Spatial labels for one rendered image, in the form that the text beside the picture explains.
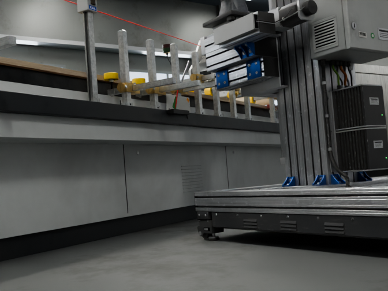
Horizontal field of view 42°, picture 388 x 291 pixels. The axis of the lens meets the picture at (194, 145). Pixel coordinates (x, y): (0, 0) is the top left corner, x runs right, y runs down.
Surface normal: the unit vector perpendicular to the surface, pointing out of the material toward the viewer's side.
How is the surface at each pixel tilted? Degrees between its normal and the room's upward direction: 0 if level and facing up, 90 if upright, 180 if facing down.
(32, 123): 90
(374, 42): 89
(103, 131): 90
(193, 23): 90
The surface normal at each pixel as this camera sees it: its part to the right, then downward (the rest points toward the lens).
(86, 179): 0.85, -0.09
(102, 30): 0.57, -0.09
